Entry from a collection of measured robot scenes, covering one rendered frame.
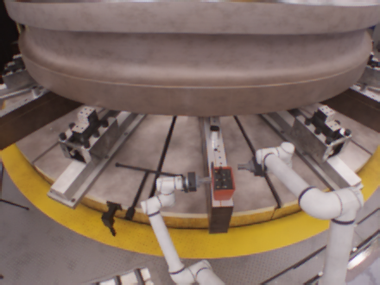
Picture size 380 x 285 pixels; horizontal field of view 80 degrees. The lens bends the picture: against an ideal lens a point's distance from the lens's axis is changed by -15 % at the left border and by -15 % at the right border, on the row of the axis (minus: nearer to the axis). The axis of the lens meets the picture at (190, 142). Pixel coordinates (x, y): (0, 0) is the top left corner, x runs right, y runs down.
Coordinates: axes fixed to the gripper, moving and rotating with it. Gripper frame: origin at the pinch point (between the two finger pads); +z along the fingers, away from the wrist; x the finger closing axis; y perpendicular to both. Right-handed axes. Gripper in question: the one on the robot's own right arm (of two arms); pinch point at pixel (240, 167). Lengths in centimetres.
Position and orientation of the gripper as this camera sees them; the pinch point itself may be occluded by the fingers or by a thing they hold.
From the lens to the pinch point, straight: 170.6
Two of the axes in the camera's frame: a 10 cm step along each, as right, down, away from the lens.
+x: 0.3, 6.8, -7.3
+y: 0.0, -7.3, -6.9
